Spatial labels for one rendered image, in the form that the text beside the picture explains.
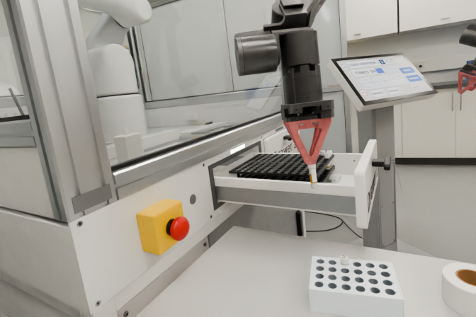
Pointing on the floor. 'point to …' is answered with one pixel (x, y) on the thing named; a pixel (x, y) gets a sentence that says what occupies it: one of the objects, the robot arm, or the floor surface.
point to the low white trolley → (285, 278)
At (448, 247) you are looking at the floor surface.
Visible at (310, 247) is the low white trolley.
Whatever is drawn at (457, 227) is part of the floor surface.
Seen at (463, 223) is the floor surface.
